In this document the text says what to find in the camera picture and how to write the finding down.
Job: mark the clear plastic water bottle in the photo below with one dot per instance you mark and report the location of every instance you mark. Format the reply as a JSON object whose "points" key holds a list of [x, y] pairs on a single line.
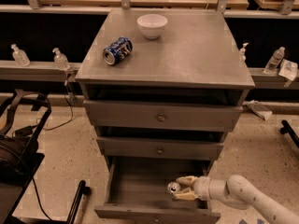
{"points": [[274, 61]]}

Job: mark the clear pump bottle far left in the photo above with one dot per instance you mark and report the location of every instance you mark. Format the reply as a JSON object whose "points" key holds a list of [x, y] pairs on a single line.
{"points": [[20, 56]]}

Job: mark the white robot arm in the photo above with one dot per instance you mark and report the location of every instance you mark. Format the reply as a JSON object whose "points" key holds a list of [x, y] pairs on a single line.
{"points": [[236, 192]]}

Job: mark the small pump bottle right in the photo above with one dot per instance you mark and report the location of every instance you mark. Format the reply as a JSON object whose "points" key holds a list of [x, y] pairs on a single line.
{"points": [[243, 51]]}

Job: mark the blue pepsi can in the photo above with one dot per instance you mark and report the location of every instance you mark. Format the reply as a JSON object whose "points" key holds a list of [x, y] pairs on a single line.
{"points": [[118, 50]]}

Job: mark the grey middle drawer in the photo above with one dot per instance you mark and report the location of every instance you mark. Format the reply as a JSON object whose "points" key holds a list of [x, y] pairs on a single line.
{"points": [[159, 148]]}

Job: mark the grey open bottom drawer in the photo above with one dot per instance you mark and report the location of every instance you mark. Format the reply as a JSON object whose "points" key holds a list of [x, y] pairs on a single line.
{"points": [[137, 189]]}

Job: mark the grey top drawer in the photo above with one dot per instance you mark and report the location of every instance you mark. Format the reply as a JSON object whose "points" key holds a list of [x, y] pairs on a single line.
{"points": [[210, 118]]}

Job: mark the black tube leg bottom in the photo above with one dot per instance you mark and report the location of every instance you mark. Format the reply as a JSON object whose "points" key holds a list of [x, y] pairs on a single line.
{"points": [[82, 190]]}

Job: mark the black caster leg right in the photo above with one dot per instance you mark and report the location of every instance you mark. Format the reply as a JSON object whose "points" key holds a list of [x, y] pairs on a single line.
{"points": [[286, 128]]}

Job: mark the grey block on floor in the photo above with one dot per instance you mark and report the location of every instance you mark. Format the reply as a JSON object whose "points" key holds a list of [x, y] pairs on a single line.
{"points": [[260, 110]]}

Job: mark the white plastic packet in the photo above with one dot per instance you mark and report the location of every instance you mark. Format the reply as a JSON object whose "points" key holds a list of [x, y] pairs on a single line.
{"points": [[288, 69]]}

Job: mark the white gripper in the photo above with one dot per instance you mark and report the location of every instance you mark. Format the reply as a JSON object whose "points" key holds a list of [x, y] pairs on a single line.
{"points": [[202, 187]]}

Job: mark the grey wooden drawer cabinet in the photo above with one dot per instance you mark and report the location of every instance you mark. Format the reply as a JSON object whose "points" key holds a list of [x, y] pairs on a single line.
{"points": [[194, 61]]}

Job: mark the white ceramic bowl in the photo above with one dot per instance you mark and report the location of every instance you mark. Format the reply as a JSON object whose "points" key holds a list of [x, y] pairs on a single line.
{"points": [[152, 25]]}

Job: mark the clear pump bottle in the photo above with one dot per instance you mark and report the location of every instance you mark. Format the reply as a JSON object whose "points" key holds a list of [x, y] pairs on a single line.
{"points": [[60, 60], [20, 56]]}

